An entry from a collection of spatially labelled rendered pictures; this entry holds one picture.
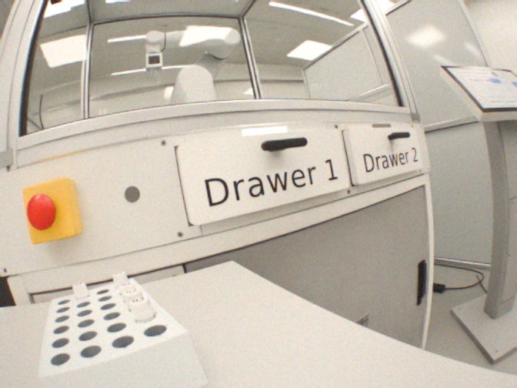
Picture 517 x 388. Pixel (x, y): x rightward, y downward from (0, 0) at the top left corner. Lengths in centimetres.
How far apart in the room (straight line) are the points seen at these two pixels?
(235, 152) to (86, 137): 21
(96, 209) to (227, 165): 19
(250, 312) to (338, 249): 33
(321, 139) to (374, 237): 26
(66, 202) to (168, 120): 18
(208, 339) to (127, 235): 21
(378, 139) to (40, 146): 61
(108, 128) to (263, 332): 31
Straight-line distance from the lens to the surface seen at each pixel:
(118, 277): 22
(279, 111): 44
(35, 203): 31
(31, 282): 42
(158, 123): 38
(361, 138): 53
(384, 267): 65
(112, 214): 36
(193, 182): 34
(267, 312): 21
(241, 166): 37
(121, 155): 36
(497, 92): 116
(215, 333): 19
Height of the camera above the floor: 86
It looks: 3 degrees down
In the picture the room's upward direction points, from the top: 11 degrees counter-clockwise
